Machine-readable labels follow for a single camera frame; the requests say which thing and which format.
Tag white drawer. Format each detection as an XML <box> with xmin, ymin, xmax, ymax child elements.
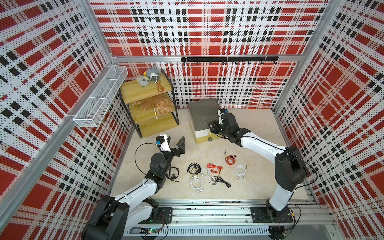
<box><xmin>193</xmin><ymin>129</ymin><xmax>213</xmax><ymax>139</ymax></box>

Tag grey top drawer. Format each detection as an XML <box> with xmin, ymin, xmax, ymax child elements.
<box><xmin>188</xmin><ymin>98</ymin><xmax>221</xmax><ymax>131</ymax></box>

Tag red earphones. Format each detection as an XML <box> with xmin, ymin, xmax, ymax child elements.
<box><xmin>224</xmin><ymin>152</ymin><xmax>237</xmax><ymax>166</ymax></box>
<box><xmin>206</xmin><ymin>163</ymin><xmax>223</xmax><ymax>176</ymax></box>

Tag white earphones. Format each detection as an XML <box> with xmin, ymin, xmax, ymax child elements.
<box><xmin>235</xmin><ymin>165</ymin><xmax>247</xmax><ymax>179</ymax></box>
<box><xmin>201</xmin><ymin>168</ymin><xmax>217</xmax><ymax>186</ymax></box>
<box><xmin>190</xmin><ymin>176</ymin><xmax>204</xmax><ymax>193</ymax></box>

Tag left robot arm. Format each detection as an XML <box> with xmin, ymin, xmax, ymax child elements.
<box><xmin>81</xmin><ymin>134</ymin><xmax>186</xmax><ymax>240</ymax></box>

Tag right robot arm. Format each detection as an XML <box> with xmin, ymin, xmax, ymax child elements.
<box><xmin>209</xmin><ymin>109</ymin><xmax>309</xmax><ymax>223</ymax></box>

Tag black earphones far left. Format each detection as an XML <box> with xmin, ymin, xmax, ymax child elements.
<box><xmin>166</xmin><ymin>166</ymin><xmax>180</xmax><ymax>183</ymax></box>

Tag three-drawer storage cabinet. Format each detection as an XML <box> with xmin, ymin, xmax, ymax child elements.
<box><xmin>188</xmin><ymin>98</ymin><xmax>221</xmax><ymax>144</ymax></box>

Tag black braided earphones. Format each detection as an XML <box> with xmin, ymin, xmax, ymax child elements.
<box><xmin>187</xmin><ymin>163</ymin><xmax>202</xmax><ymax>175</ymax></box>

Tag black earphones front centre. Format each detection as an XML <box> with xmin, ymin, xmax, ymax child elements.
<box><xmin>213</xmin><ymin>176</ymin><xmax>231</xmax><ymax>188</ymax></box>

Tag wooden three-tier shelf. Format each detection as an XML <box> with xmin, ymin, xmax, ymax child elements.
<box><xmin>119</xmin><ymin>67</ymin><xmax>180</xmax><ymax>138</ymax></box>

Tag brown plush bear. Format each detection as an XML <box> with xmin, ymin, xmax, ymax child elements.
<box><xmin>130</xmin><ymin>94</ymin><xmax>175</xmax><ymax>116</ymax></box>

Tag orange carabiner toy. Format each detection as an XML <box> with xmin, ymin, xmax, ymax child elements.
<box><xmin>157</xmin><ymin>82</ymin><xmax>165</xmax><ymax>93</ymax></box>

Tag grey plush toy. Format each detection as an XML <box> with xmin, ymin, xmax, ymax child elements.
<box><xmin>144</xmin><ymin>67</ymin><xmax>162</xmax><ymax>83</ymax></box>

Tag green circuit board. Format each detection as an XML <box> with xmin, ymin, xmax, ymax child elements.
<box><xmin>140</xmin><ymin>228</ymin><xmax>161</xmax><ymax>236</ymax></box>

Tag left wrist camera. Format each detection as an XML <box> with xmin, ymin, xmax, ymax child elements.
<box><xmin>156</xmin><ymin>134</ymin><xmax>171</xmax><ymax>152</ymax></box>

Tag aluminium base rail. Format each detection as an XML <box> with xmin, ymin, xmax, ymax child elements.
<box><xmin>125</xmin><ymin>200</ymin><xmax>343</xmax><ymax>240</ymax></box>

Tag black wall hook rail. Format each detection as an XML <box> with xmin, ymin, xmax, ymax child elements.
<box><xmin>181</xmin><ymin>56</ymin><xmax>279</xmax><ymax>64</ymax></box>

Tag white wire mesh basket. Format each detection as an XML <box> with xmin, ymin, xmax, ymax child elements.
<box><xmin>74</xmin><ymin>66</ymin><xmax>128</xmax><ymax>128</ymax></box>

